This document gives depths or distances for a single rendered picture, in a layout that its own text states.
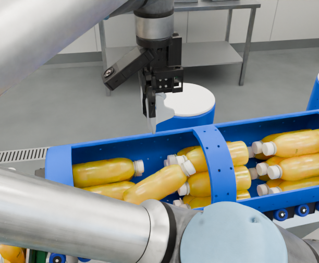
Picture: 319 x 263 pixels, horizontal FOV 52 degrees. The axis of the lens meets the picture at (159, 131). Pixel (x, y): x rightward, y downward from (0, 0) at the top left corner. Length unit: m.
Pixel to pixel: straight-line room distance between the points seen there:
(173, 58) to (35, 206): 0.40
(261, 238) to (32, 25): 0.31
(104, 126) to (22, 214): 2.71
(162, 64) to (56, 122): 2.64
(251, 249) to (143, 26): 0.41
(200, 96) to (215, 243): 1.10
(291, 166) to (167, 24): 0.59
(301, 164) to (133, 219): 0.67
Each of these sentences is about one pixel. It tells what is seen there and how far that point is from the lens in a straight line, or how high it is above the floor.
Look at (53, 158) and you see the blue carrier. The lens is 0.85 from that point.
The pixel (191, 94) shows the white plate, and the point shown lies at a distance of 1.47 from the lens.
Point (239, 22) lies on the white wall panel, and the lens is 4.50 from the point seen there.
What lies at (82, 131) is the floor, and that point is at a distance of 3.05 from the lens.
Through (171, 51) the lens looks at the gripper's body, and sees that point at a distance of 0.65.
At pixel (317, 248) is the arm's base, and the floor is 1.37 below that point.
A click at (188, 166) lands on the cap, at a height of 1.19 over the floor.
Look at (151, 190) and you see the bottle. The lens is 0.86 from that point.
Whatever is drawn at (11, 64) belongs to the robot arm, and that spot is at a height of 1.66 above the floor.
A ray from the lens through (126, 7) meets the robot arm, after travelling 0.53.
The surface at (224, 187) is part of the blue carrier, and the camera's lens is 0.86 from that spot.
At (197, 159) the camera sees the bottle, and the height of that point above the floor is 1.18.
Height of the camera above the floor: 1.77
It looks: 37 degrees down
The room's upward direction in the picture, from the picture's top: straight up
